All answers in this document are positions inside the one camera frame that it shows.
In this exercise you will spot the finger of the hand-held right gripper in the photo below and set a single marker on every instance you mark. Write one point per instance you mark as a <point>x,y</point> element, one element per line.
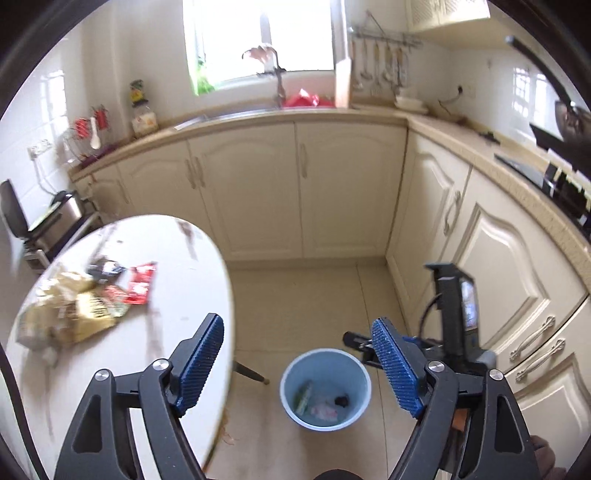
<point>370,357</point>
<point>356,339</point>

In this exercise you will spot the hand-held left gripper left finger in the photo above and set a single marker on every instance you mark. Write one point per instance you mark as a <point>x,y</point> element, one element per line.
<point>199,360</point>

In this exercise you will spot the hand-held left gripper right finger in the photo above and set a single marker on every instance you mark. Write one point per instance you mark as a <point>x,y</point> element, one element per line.
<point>392,369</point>

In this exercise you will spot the light blue plastic bin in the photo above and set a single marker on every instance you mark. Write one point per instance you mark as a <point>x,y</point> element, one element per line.
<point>323,369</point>

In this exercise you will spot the large red wrapper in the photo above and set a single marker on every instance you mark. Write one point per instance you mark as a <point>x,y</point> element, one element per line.
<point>141,281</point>

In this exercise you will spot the small red wrapper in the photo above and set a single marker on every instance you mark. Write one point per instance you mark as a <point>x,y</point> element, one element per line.
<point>114,294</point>

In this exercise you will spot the yellow snack bag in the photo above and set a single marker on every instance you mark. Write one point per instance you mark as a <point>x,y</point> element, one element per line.
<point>99,309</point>

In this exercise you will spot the pale plastic bag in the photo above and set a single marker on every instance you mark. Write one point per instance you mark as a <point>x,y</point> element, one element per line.
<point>46,314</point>

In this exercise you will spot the small dark scrap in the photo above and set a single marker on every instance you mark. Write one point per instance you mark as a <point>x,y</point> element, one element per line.
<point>341,399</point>

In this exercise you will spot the pink wrapper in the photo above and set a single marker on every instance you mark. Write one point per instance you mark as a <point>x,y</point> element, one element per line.
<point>324,410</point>

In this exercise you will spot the round white marble table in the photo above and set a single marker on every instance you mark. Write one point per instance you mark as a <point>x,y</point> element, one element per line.
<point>184,286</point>

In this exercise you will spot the green wrapper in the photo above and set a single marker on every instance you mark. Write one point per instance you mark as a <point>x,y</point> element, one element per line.
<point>304,397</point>

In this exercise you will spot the black foil wrapper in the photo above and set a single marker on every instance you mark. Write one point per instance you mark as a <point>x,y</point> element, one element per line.
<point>105,270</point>

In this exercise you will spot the cream base cabinet with sink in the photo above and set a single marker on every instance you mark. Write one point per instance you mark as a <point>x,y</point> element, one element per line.
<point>341,194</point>

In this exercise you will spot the black glass hob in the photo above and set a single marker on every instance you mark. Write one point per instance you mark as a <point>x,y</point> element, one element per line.
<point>563,194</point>

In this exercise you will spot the small black object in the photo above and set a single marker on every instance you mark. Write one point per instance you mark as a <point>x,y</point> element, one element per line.
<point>488,137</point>

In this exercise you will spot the steel electric grill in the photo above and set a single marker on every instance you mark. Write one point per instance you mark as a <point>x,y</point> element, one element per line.
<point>51,221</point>

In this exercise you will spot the stack of white plates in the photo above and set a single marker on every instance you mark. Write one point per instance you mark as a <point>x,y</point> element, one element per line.
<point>411,104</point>

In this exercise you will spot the clear jar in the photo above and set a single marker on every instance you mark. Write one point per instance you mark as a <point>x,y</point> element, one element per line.
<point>145,122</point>

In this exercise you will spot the white spoon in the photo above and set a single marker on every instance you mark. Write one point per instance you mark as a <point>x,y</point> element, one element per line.
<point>95,138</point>

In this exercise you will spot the red plastic basin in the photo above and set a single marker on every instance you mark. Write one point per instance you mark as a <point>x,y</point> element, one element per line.
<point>304,99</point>

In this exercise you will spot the steel sink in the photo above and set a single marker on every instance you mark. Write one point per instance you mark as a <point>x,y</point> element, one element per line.
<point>231,116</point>

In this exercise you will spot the row of hanging kitchen utensils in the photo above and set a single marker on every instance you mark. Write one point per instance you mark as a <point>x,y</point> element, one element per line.
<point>381,69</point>

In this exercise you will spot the wooden cutting board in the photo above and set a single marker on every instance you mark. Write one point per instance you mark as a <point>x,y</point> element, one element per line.
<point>343,83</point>

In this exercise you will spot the red cup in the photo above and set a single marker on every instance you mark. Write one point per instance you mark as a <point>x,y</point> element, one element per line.
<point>82,128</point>

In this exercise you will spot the metal faucet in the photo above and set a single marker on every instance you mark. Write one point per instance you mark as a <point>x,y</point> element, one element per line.
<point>279,87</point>

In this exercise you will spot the green dish soap bottle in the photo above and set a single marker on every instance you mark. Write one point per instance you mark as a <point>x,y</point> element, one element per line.
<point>205,85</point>

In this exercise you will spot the pink rag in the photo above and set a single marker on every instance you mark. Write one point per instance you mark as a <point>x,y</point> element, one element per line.
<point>261,53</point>

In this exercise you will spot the kitchen window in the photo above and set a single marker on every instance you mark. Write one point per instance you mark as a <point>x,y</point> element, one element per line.
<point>258,27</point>

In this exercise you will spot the white wall socket strip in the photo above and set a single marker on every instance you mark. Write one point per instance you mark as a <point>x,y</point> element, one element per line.
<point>39,148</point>

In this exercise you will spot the metal utensil rail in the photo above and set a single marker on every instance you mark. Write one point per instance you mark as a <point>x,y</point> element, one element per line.
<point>388,39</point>

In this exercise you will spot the cream wall cabinet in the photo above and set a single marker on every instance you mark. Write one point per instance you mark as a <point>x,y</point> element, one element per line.
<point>443,14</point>

